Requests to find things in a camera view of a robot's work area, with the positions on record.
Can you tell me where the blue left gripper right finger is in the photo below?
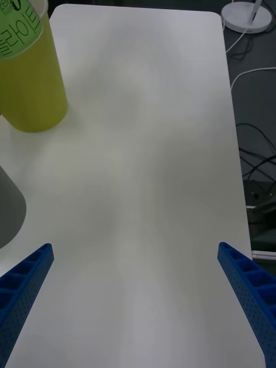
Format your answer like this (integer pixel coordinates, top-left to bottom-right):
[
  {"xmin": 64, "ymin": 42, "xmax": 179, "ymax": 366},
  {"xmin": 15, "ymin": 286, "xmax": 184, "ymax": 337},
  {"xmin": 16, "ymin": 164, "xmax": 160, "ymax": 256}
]
[{"xmin": 217, "ymin": 241, "xmax": 276, "ymax": 368}]

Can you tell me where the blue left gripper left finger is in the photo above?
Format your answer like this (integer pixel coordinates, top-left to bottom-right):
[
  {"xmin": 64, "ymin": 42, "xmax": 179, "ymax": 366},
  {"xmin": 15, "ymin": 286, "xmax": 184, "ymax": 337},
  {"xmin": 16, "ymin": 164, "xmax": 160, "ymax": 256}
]
[{"xmin": 0, "ymin": 243, "xmax": 55, "ymax": 368}]

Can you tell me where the green plastic bottle black cap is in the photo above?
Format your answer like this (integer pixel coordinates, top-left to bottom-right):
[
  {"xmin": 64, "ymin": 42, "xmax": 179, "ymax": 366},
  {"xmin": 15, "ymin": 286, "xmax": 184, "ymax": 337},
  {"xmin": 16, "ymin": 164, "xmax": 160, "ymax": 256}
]
[{"xmin": 0, "ymin": 0, "xmax": 44, "ymax": 60}]

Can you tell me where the black box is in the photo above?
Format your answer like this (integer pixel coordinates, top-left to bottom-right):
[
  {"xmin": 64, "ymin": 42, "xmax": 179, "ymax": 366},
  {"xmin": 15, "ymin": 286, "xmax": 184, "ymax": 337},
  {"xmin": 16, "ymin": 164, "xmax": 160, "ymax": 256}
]
[{"xmin": 243, "ymin": 179, "xmax": 276, "ymax": 251}]

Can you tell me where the grey plastic waste bin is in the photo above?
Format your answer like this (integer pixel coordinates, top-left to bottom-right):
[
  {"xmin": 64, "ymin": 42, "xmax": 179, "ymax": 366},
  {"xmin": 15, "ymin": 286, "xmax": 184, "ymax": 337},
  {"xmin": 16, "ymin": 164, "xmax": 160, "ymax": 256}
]
[{"xmin": 0, "ymin": 165, "xmax": 27, "ymax": 250}]

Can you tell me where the white round stand base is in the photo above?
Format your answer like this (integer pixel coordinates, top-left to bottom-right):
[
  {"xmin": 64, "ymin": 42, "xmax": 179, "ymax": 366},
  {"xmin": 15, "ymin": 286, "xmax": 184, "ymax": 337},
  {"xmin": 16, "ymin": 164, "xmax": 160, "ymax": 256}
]
[{"xmin": 220, "ymin": 0, "xmax": 273, "ymax": 34}]

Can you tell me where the black cable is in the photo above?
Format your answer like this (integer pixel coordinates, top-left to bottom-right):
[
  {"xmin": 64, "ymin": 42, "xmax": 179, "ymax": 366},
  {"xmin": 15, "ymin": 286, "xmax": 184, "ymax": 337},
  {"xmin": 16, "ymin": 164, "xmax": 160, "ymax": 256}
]
[
  {"xmin": 240, "ymin": 148, "xmax": 276, "ymax": 179},
  {"xmin": 235, "ymin": 122, "xmax": 276, "ymax": 162}
]

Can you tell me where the white cable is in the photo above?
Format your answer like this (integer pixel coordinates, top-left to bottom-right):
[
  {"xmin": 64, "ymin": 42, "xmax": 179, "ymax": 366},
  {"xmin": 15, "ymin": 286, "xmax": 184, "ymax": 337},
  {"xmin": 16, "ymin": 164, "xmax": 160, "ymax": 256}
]
[
  {"xmin": 225, "ymin": 20, "xmax": 254, "ymax": 54},
  {"xmin": 229, "ymin": 66, "xmax": 276, "ymax": 90}
]

